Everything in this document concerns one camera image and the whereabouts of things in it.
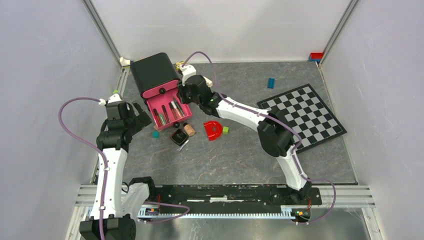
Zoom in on black white chessboard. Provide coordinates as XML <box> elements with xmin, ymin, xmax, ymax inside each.
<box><xmin>257</xmin><ymin>83</ymin><xmax>347</xmax><ymax>153</ymax></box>

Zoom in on white lego brick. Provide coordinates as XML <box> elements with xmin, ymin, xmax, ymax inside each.
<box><xmin>203</xmin><ymin>76</ymin><xmax>213</xmax><ymax>88</ymax></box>

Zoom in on small red lipstick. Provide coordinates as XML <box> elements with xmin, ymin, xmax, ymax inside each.
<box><xmin>161</xmin><ymin>105</ymin><xmax>170</xmax><ymax>124</ymax></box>

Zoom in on wooden cube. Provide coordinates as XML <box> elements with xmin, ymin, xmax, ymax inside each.
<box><xmin>153</xmin><ymin>124</ymin><xmax>161</xmax><ymax>132</ymax></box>

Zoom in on red D-shaped toy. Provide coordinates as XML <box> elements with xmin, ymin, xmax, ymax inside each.
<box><xmin>203</xmin><ymin>120</ymin><xmax>223</xmax><ymax>142</ymax></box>

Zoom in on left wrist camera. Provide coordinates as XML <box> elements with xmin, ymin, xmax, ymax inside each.
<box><xmin>98</xmin><ymin>93</ymin><xmax>123</xmax><ymax>106</ymax></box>

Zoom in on yellow toy block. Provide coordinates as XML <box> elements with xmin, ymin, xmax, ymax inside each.
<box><xmin>175</xmin><ymin>61</ymin><xmax>185</xmax><ymax>74</ymax></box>

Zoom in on pink white lip gloss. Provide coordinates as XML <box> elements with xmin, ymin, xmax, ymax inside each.
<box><xmin>171</xmin><ymin>101</ymin><xmax>183</xmax><ymax>119</ymax></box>

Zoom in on small green cube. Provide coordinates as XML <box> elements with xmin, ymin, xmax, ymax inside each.
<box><xmin>222</xmin><ymin>126</ymin><xmax>229</xmax><ymax>134</ymax></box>

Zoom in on green lip balm tube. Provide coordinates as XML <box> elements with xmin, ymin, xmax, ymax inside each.
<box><xmin>158</xmin><ymin>113</ymin><xmax>167</xmax><ymax>126</ymax></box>

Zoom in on teal cube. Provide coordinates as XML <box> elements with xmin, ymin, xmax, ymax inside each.
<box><xmin>152</xmin><ymin>131</ymin><xmax>160</xmax><ymax>139</ymax></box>

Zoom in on dark eyeliner pencil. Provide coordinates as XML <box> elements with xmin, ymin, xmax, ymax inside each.
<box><xmin>172</xmin><ymin>97</ymin><xmax>186</xmax><ymax>117</ymax></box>

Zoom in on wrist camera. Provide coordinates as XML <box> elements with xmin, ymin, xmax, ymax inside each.
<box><xmin>179</xmin><ymin>64</ymin><xmax>197</xmax><ymax>86</ymax></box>
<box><xmin>98</xmin><ymin>93</ymin><xmax>123</xmax><ymax>106</ymax></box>

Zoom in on white toy block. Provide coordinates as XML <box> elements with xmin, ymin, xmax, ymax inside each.
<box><xmin>119</xmin><ymin>56</ymin><xmax>131</xmax><ymax>68</ymax></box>

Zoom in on black compact case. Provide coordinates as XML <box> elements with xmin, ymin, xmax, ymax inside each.
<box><xmin>170</xmin><ymin>129</ymin><xmax>189</xmax><ymax>146</ymax></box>

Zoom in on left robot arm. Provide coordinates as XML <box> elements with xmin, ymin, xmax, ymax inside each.
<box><xmin>79</xmin><ymin>100</ymin><xmax>157</xmax><ymax>240</ymax></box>

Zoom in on foundation bottle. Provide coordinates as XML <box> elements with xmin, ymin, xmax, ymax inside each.
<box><xmin>182</xmin><ymin>122</ymin><xmax>196</xmax><ymax>137</ymax></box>

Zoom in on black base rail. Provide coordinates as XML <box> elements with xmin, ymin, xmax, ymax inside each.
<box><xmin>152</xmin><ymin>184</ymin><xmax>323</xmax><ymax>217</ymax></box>

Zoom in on red blue corner blocks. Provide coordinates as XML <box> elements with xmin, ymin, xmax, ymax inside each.
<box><xmin>308</xmin><ymin>52</ymin><xmax>324</xmax><ymax>63</ymax></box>

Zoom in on silver tweezers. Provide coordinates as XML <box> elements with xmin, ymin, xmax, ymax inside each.
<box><xmin>177</xmin><ymin>139</ymin><xmax>189</xmax><ymax>152</ymax></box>

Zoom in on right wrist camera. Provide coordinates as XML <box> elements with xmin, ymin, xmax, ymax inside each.
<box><xmin>179</xmin><ymin>64</ymin><xmax>197</xmax><ymax>86</ymax></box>

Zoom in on blue lego brick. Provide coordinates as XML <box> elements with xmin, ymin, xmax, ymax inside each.
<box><xmin>267</xmin><ymin>78</ymin><xmax>275</xmax><ymax>89</ymax></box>

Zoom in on brown lip gloss tube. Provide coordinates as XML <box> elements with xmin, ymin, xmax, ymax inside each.
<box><xmin>168</xmin><ymin>102</ymin><xmax>179</xmax><ymax>121</ymax></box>

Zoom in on red lipstick tube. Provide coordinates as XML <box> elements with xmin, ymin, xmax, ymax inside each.
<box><xmin>153</xmin><ymin>108</ymin><xmax>162</xmax><ymax>128</ymax></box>

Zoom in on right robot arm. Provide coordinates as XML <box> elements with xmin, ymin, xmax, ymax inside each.
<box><xmin>177</xmin><ymin>75</ymin><xmax>312</xmax><ymax>204</ymax></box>

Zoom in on black pink drawer organizer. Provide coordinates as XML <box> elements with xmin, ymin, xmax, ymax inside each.
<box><xmin>130</xmin><ymin>52</ymin><xmax>193</xmax><ymax>130</ymax></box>

